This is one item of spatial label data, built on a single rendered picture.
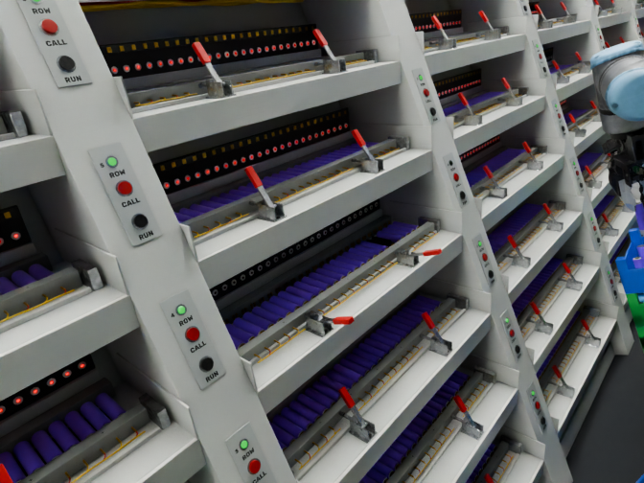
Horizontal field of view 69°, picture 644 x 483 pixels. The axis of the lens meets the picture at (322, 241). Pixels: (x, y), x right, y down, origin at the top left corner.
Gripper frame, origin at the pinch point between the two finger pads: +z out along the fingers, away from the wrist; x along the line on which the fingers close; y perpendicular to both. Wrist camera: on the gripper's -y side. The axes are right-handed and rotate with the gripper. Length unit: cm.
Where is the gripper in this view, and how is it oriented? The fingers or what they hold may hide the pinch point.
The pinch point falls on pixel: (637, 203)
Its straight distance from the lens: 130.6
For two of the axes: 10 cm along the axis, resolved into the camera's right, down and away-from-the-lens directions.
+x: 9.1, -3.3, -2.6
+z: 4.1, 8.3, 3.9
